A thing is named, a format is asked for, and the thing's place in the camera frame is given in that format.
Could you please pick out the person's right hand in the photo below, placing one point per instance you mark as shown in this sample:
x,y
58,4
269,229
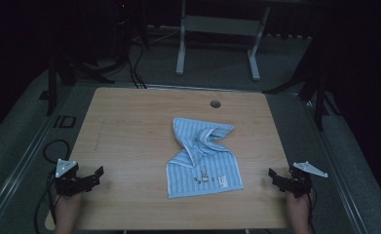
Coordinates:
x,y
297,208

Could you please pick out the grey metal floor rail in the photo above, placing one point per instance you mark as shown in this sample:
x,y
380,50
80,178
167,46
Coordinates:
x,y
337,182
22,159

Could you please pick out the person's left hand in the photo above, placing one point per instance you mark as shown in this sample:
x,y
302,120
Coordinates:
x,y
67,208

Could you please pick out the blue striped towel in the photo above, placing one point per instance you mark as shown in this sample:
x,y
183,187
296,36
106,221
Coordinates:
x,y
204,162

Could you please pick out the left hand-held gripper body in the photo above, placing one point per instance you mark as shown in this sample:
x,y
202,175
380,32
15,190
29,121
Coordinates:
x,y
68,182

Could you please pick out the black metal stand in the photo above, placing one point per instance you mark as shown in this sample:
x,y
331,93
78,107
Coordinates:
x,y
52,84
319,97

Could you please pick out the white metal stand frame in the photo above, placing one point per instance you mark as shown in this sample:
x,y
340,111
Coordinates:
x,y
222,25

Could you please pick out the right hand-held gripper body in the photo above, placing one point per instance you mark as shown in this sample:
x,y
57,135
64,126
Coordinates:
x,y
300,183

